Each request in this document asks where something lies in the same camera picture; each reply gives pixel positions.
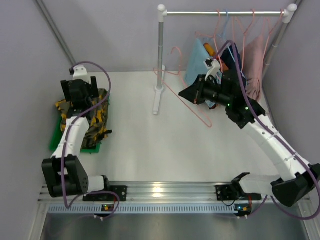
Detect pink wire hanger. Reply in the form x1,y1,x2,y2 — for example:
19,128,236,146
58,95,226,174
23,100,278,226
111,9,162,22
263,9,284,60
160,46,213,128
232,9,256,71
194,10,223,62

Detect yellow camouflage trousers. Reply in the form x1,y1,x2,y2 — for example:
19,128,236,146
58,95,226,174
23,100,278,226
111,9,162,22
54,87,113,150

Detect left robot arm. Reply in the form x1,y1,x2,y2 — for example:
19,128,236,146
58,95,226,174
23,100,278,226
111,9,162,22
41,76,111,198

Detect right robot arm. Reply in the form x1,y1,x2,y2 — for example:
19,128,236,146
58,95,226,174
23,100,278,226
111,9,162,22
178,69,320,207

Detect light blue trousers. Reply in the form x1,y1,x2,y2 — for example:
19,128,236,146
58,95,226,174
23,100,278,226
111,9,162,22
184,37,217,107

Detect orange camouflage trousers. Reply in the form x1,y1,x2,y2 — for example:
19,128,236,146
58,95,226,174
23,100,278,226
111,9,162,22
203,42,230,110

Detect navy blue trousers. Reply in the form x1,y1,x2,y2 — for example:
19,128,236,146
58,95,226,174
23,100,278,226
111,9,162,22
220,44,242,72

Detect pink trousers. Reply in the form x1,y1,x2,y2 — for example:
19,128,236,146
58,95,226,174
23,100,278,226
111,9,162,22
242,35,265,102

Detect green plastic bin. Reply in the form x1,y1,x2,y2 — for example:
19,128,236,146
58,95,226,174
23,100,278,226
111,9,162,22
48,99,111,154

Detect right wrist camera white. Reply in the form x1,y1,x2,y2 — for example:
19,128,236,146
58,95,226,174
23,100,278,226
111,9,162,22
204,58,221,80

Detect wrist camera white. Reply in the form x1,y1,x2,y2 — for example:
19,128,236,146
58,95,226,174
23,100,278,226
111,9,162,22
204,58,221,80
69,65,91,84

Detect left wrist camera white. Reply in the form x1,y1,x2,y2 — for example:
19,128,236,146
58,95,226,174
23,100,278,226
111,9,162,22
69,65,91,84

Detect blue wire hanger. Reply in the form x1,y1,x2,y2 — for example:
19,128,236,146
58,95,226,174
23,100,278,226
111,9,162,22
218,15,247,87

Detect aluminium mounting rail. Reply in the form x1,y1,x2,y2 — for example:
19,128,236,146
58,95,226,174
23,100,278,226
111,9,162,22
37,181,311,204

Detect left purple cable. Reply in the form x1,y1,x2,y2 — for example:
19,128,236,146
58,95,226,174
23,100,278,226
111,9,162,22
61,60,121,221

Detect purple cable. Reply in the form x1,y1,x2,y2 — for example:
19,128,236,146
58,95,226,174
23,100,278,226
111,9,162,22
61,60,121,221
212,40,320,221

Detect perforated cable duct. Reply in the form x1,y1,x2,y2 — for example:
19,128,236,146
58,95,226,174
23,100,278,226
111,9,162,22
48,203,249,214

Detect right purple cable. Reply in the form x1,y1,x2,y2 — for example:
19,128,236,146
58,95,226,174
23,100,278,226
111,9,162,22
212,40,320,221

